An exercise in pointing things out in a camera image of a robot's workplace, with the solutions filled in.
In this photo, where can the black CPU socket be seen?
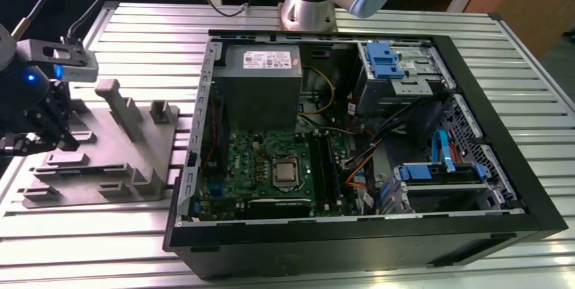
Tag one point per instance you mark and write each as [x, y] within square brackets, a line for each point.
[286, 157]

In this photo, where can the metal drive cage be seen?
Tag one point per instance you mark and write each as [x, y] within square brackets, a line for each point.
[408, 88]

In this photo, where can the green motherboard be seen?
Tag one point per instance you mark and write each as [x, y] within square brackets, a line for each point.
[244, 174]

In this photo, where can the grey power supply unit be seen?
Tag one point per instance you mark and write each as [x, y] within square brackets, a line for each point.
[260, 100]

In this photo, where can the black open PC case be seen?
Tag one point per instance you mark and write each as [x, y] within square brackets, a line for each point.
[313, 255]

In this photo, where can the metal disk bay cage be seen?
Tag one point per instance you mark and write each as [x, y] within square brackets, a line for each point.
[448, 187]

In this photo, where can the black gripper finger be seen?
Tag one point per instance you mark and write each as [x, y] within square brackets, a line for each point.
[22, 145]
[57, 110]

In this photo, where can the silver camera black mount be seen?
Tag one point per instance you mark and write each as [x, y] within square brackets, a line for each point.
[76, 71]

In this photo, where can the black RAM slot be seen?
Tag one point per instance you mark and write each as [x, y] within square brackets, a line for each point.
[318, 167]

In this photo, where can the blue drive bay latch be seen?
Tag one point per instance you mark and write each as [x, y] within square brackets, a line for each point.
[381, 66]

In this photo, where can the grey parts rack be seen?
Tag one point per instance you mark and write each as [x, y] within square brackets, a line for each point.
[116, 154]

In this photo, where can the silver CPU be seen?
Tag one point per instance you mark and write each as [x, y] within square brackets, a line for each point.
[286, 171]

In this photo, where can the hard disk in blue carrier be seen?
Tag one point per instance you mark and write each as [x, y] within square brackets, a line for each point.
[414, 172]

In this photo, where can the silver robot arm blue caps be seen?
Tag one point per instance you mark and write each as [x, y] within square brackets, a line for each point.
[309, 6]

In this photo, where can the black graphics card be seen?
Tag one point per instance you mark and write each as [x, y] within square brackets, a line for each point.
[277, 207]

